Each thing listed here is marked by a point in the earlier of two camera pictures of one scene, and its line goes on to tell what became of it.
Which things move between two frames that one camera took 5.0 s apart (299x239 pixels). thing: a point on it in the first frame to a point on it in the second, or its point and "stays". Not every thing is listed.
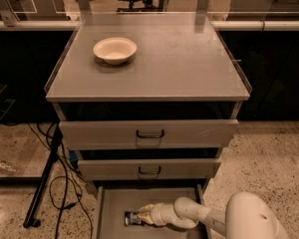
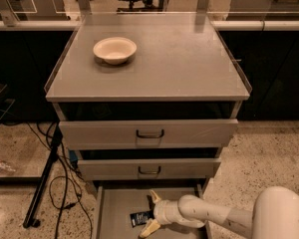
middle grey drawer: x=149 y=169 stays
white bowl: x=115 y=50 stays
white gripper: x=159 y=213 to x=160 y=212
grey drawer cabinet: x=146 y=103 stays
